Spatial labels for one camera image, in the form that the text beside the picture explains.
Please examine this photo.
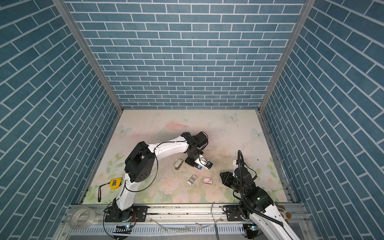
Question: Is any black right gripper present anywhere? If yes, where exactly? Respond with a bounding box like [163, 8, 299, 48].
[219, 170, 247, 197]

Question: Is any red white staple box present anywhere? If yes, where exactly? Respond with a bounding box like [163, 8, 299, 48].
[203, 177, 213, 185]

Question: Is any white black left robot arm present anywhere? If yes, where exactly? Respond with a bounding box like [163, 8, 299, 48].
[113, 132, 213, 212]

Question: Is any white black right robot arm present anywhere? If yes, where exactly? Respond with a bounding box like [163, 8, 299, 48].
[220, 167, 299, 240]

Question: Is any green circuit board right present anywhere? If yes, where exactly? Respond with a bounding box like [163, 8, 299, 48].
[243, 224, 263, 240]

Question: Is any brown white plush toy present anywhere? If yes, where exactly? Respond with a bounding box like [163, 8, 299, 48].
[276, 205, 292, 222]

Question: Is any yellow tape measure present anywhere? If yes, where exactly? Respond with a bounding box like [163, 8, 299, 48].
[109, 178, 123, 190]

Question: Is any clear tape roll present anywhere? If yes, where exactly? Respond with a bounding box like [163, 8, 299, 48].
[69, 207, 96, 230]

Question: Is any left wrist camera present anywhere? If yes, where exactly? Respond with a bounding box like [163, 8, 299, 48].
[195, 155, 213, 170]

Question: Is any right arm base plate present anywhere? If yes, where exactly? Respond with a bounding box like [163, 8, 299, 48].
[222, 205, 250, 222]

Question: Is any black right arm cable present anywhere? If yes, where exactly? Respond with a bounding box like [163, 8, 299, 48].
[236, 149, 284, 227]

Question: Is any aluminium front rail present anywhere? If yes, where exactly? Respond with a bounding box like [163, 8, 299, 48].
[61, 203, 310, 230]

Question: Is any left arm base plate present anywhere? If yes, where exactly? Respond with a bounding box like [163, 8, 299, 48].
[104, 205, 149, 223]

